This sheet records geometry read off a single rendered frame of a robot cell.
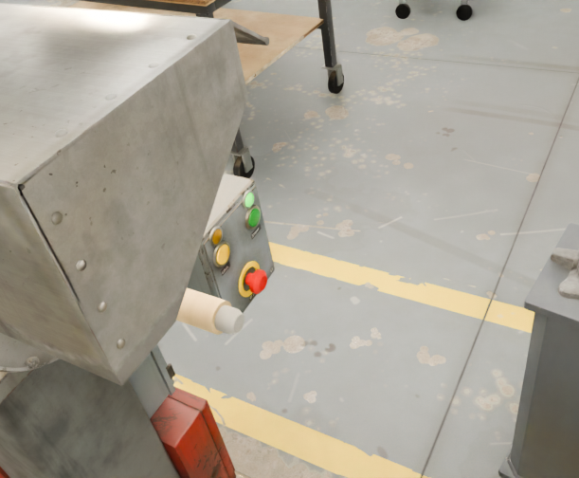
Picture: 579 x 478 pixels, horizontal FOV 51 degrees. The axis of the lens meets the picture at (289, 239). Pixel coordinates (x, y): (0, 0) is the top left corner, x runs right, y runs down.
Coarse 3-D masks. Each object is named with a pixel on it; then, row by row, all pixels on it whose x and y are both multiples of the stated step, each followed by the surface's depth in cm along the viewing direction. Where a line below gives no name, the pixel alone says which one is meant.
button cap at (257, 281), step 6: (258, 270) 98; (246, 276) 99; (252, 276) 97; (258, 276) 97; (264, 276) 98; (246, 282) 99; (252, 282) 97; (258, 282) 97; (264, 282) 99; (252, 288) 97; (258, 288) 98
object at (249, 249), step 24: (240, 192) 93; (216, 216) 89; (240, 216) 93; (240, 240) 95; (264, 240) 101; (216, 264) 90; (240, 264) 96; (264, 264) 103; (192, 288) 94; (216, 288) 92; (240, 288) 97
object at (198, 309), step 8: (184, 296) 57; (192, 296) 57; (200, 296) 57; (208, 296) 57; (184, 304) 56; (192, 304) 56; (200, 304) 56; (208, 304) 55; (216, 304) 55; (224, 304) 56; (184, 312) 56; (192, 312) 56; (200, 312) 55; (208, 312) 55; (216, 312) 55; (176, 320) 58; (184, 320) 57; (192, 320) 56; (200, 320) 55; (208, 320) 55; (200, 328) 57; (208, 328) 55
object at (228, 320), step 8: (224, 312) 55; (232, 312) 55; (240, 312) 55; (216, 320) 55; (224, 320) 55; (232, 320) 55; (240, 320) 55; (216, 328) 56; (224, 328) 55; (232, 328) 55; (240, 328) 56
